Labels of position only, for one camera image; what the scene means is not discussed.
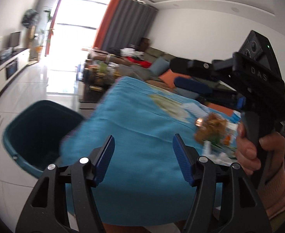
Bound orange cushion near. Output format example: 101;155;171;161
159;69;191;89

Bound cluttered coffee table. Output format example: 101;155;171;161
78;60;121;113

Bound blue cushion middle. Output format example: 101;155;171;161
148;57;169;76

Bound red clothes on sofa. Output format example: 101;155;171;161
126;56;152;68

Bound grey orange curtain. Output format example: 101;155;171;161
93;0;158;51

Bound clear printed plastic wrapper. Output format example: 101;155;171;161
203;122;238;165

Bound teal trash bin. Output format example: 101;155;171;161
2;100;85;178

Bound green sectional sofa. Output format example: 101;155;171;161
118;47;233;116

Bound person's right hand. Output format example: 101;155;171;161
235;123;285;178

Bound potted green plant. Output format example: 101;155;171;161
33;7;53;56

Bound gold foil snack bag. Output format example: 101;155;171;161
194;113;227;144

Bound blue floral tablecloth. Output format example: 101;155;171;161
60;75;242;226

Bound white air conditioner unit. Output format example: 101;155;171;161
36;0;59;33

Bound white tv cabinet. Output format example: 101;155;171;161
0;48;30;95

